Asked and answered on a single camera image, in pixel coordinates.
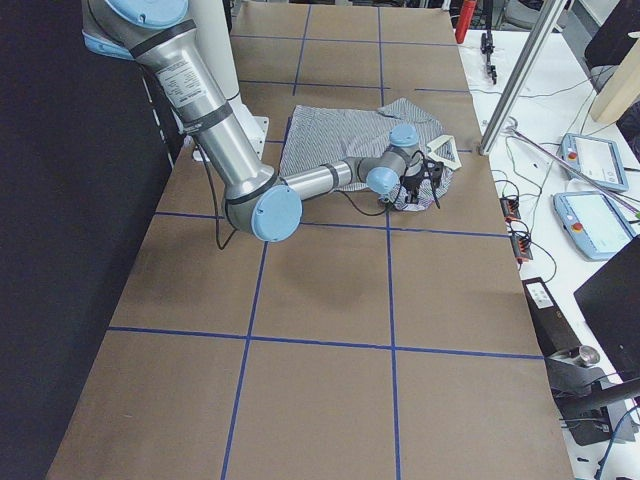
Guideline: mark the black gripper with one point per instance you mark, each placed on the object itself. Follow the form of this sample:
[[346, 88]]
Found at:
[[412, 182]]

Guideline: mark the blue white striped polo shirt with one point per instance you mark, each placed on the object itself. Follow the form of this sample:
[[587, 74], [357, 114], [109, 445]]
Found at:
[[345, 149]]

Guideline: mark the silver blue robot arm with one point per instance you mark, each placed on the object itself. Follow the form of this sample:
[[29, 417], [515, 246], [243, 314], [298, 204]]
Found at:
[[185, 46]]

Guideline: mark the black orange terminal block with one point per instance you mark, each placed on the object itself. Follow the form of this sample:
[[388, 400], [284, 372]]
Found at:
[[519, 233]]

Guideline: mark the silver reacher grabber tool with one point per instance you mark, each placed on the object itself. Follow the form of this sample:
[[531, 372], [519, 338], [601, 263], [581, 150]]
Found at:
[[511, 127]]

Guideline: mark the black tripod stick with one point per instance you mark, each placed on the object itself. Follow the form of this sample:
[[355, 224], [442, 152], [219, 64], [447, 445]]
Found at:
[[487, 44]]

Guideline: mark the near blue teach pendant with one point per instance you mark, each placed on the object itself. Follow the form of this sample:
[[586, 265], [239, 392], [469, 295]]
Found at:
[[594, 223]]

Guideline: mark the blue teach pendant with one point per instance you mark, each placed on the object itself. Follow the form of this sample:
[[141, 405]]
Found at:
[[599, 159], [594, 223]]

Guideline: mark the far blue teach pendant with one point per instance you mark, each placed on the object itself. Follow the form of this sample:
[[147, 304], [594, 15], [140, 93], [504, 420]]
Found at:
[[599, 159]]

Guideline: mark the black rectangular box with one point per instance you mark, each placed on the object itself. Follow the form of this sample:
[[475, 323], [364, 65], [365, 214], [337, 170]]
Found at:
[[554, 333]]

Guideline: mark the red cylinder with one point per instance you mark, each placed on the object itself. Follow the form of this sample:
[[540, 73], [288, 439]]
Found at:
[[464, 19]]

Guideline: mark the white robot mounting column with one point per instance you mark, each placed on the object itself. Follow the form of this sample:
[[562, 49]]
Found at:
[[213, 21]]

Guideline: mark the black monitor stand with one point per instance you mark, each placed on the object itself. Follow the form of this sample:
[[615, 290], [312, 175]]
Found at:
[[591, 404]]

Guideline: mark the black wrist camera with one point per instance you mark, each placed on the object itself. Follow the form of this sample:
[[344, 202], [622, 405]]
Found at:
[[433, 172]]

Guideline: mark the aluminium frame post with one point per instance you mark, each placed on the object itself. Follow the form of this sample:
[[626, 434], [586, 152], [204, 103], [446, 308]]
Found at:
[[549, 15]]

